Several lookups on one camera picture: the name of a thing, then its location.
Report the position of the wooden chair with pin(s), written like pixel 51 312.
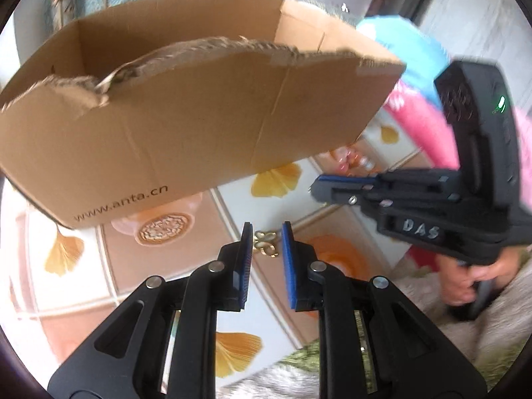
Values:
pixel 62 8

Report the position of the blue pillow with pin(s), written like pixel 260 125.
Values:
pixel 407 50

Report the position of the brown cardboard box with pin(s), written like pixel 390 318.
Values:
pixel 187 124

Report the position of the green fluffy cloth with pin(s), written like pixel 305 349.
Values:
pixel 303 357

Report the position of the pink floral blanket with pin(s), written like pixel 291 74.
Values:
pixel 424 133

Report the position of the person's right hand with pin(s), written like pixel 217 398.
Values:
pixel 453 282

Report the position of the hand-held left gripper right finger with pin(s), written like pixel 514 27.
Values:
pixel 289 266

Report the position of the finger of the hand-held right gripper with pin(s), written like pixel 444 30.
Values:
pixel 336 195
pixel 345 180

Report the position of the white fluffy blanket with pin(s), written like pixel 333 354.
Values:
pixel 449 341

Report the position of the gold clover earring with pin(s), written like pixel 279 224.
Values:
pixel 262 237

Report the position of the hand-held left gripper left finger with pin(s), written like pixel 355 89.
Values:
pixel 246 266

